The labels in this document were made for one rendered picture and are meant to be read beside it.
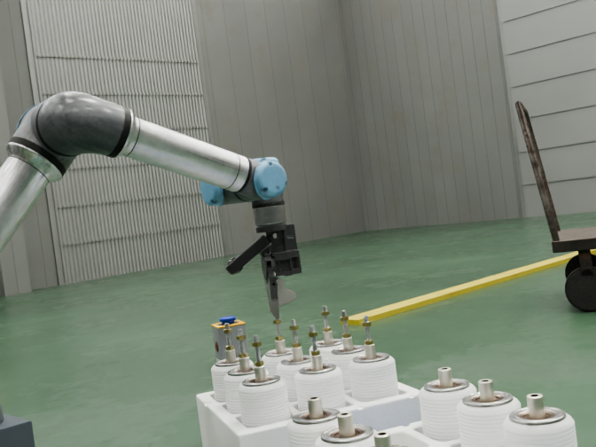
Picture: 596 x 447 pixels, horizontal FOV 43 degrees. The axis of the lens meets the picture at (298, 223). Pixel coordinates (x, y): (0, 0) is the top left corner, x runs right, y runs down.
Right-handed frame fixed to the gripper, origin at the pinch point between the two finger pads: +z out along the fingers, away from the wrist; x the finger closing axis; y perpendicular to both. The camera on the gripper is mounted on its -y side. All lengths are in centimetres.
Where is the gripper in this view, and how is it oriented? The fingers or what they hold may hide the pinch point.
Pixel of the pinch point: (273, 313)
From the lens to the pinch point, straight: 176.4
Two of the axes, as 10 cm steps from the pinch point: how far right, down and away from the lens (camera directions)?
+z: 1.3, 9.9, 0.2
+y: 9.8, -1.3, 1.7
